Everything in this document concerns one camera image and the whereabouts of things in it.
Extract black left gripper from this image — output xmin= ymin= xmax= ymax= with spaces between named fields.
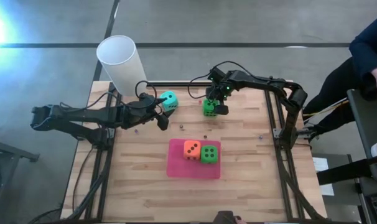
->
xmin=119 ymin=92 xmax=175 ymax=131

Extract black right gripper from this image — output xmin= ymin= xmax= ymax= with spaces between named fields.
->
xmin=208 ymin=66 xmax=241 ymax=116

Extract large cyan foam die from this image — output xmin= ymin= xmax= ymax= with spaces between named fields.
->
xmin=159 ymin=90 xmax=179 ymax=112

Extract large green foam die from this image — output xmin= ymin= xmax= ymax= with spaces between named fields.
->
xmin=202 ymin=98 xmax=222 ymax=118
xmin=200 ymin=145 xmax=220 ymax=165

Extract large orange foam die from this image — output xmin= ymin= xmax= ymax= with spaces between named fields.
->
xmin=183 ymin=139 xmax=202 ymax=161

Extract pink translucent plastic bin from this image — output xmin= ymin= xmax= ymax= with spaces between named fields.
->
xmin=166 ymin=138 xmax=222 ymax=180

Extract white shade table lamp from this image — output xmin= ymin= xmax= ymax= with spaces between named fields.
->
xmin=96 ymin=34 xmax=149 ymax=98

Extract person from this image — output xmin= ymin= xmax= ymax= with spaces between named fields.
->
xmin=212 ymin=210 xmax=248 ymax=224
xmin=302 ymin=11 xmax=377 ymax=134

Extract white paper sheet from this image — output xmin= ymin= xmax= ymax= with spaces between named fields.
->
xmin=312 ymin=156 xmax=335 ymax=197

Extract black flat beam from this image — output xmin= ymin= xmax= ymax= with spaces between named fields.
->
xmin=315 ymin=154 xmax=377 ymax=186

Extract dark grey desk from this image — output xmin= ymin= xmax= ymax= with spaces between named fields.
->
xmin=347 ymin=87 xmax=377 ymax=224

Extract black metal stand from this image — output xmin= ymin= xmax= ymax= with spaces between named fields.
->
xmin=0 ymin=136 xmax=40 ymax=224

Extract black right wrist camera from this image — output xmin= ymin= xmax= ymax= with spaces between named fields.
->
xmin=205 ymin=86 xmax=220 ymax=101

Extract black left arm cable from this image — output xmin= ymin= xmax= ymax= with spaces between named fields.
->
xmin=59 ymin=80 xmax=159 ymax=114

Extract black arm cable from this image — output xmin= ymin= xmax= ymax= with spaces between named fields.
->
xmin=187 ymin=60 xmax=258 ymax=100
xmin=59 ymin=80 xmax=159 ymax=114

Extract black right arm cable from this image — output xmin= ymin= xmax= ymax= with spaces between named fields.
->
xmin=187 ymin=60 xmax=258 ymax=100

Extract yellow and white cable bundle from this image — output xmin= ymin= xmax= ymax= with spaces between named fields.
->
xmin=302 ymin=96 xmax=348 ymax=127

